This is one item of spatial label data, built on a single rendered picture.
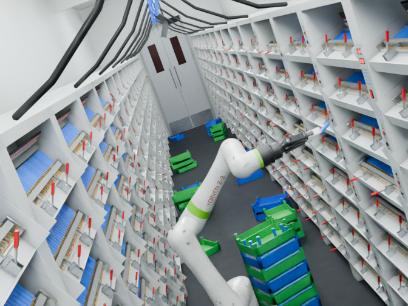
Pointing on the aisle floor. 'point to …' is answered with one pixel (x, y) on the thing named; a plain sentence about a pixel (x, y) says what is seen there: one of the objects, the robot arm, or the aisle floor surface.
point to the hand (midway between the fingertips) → (312, 133)
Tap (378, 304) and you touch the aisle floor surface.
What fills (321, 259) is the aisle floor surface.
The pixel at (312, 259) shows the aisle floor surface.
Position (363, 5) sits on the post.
